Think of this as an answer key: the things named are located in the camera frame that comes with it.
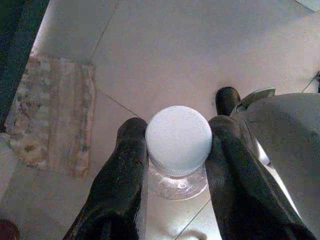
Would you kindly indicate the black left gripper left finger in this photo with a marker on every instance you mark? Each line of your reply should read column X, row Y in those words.
column 117, row 185

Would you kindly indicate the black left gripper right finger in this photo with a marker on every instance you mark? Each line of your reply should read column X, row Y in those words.
column 240, row 180

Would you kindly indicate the clear bottle with white cap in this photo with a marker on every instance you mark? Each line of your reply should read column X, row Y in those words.
column 178, row 137

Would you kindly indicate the black robot foot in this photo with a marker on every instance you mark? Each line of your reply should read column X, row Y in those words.
column 227, row 101

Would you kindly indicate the floral floor mat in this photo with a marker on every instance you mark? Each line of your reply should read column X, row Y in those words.
column 52, row 115

